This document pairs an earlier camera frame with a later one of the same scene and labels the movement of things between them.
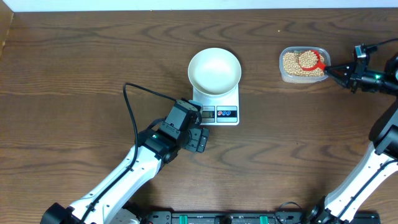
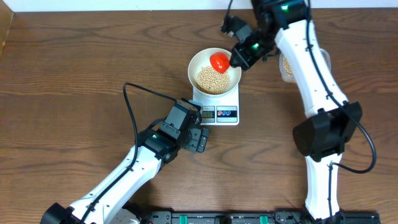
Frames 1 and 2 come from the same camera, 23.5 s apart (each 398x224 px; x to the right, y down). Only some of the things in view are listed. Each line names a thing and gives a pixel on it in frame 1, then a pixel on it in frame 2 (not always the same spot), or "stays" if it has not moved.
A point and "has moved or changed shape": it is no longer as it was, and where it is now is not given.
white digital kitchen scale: (223, 110) stays
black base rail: (156, 217) stays
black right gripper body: (359, 79) → (254, 47)
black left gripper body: (192, 140) stays
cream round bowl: (214, 71) stays
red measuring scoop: (311, 60) has moved or changed shape
